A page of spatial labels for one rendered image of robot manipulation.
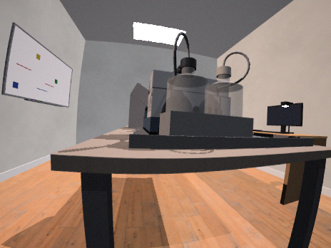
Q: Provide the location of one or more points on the grey bottle with black cap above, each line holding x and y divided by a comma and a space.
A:
187, 92

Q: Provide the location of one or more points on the translucent grey bottle with cap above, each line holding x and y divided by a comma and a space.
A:
225, 97

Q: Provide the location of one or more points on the black curved hose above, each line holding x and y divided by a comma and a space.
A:
175, 49

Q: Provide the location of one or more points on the black rectangular block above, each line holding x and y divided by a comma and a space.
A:
202, 124

